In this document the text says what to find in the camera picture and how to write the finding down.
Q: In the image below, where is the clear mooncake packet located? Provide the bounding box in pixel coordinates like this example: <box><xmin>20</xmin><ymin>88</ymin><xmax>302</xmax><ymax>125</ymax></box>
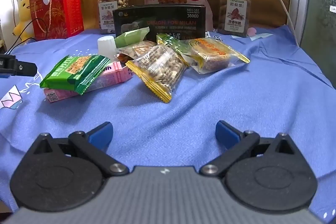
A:
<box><xmin>181</xmin><ymin>38</ymin><xmax>251</xmax><ymax>74</ymax></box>

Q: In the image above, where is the yellow duck plush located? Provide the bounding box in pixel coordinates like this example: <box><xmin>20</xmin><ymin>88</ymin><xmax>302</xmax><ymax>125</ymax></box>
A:
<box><xmin>13</xmin><ymin>0</ymin><xmax>36</xmax><ymax>42</ymax></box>

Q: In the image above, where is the patterned glass sliding door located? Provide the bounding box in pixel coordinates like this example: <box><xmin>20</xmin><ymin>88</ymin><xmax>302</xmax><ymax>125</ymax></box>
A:
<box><xmin>286</xmin><ymin>0</ymin><xmax>336</xmax><ymax>62</ymax></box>

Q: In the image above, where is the red gift box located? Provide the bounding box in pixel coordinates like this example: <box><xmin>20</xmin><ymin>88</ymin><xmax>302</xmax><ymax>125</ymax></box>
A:
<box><xmin>29</xmin><ymin>0</ymin><xmax>84</xmax><ymax>41</ymax></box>

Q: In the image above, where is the clear yellow-edged nut packet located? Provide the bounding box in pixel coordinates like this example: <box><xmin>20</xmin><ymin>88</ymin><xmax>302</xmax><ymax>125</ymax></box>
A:
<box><xmin>125</xmin><ymin>44</ymin><xmax>190</xmax><ymax>104</ymax></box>

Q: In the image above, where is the black printed box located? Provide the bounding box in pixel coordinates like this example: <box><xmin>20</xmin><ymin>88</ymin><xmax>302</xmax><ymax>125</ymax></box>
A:
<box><xmin>112</xmin><ymin>4</ymin><xmax>208</xmax><ymax>42</ymax></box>

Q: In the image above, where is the pink carton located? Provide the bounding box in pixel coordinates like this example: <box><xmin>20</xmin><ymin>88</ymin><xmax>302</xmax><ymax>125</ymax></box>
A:
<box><xmin>43</xmin><ymin>61</ymin><xmax>134</xmax><ymax>104</ymax></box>

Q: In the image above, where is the green-topped clear snack packet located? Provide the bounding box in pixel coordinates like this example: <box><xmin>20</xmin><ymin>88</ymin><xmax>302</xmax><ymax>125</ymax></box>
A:
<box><xmin>157</xmin><ymin>33</ymin><xmax>192</xmax><ymax>67</ymax></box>

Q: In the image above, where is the clear jar of pale nuts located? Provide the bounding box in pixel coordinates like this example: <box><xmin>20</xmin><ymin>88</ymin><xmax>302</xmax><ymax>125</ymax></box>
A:
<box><xmin>98</xmin><ymin>0</ymin><xmax>130</xmax><ymax>35</ymax></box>

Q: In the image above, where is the blue printed bed sheet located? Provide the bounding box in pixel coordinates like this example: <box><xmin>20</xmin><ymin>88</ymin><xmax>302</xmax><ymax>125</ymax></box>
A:
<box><xmin>0</xmin><ymin>25</ymin><xmax>336</xmax><ymax>224</ymax></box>

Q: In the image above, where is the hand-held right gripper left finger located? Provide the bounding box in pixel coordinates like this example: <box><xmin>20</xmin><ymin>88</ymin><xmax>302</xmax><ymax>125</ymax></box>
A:
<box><xmin>25</xmin><ymin>121</ymin><xmax>130</xmax><ymax>178</ymax></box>

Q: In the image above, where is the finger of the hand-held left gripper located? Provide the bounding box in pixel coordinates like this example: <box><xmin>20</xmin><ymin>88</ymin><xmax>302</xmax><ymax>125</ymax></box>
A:
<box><xmin>0</xmin><ymin>54</ymin><xmax>37</xmax><ymax>79</ymax></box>

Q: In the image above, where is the white plastic cup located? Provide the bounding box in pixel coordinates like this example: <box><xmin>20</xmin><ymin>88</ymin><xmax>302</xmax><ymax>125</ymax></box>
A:
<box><xmin>97</xmin><ymin>35</ymin><xmax>117</xmax><ymax>59</ymax></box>

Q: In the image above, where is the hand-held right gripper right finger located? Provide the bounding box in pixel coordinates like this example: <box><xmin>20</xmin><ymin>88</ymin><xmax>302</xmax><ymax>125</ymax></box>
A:
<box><xmin>199</xmin><ymin>120</ymin><xmax>306</xmax><ymax>177</ymax></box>

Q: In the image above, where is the brown snack packet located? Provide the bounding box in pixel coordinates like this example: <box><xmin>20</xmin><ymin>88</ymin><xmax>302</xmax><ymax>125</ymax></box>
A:
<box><xmin>117</xmin><ymin>41</ymin><xmax>156</xmax><ymax>62</ymax></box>

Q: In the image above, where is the clear jar of dark nuts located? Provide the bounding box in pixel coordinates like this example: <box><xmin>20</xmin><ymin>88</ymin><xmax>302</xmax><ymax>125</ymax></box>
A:
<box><xmin>218</xmin><ymin>0</ymin><xmax>252</xmax><ymax>38</ymax></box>

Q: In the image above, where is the light green small packet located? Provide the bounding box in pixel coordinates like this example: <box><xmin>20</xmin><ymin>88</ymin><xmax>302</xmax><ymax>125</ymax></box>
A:
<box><xmin>114</xmin><ymin>27</ymin><xmax>151</xmax><ymax>48</ymax></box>

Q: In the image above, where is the green snack packet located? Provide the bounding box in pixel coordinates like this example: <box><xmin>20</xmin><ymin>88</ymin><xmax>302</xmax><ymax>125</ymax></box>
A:
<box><xmin>39</xmin><ymin>55</ymin><xmax>111</xmax><ymax>96</ymax></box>

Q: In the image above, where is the black cable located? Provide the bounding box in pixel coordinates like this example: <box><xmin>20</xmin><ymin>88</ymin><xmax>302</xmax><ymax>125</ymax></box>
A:
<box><xmin>5</xmin><ymin>18</ymin><xmax>50</xmax><ymax>54</ymax></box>

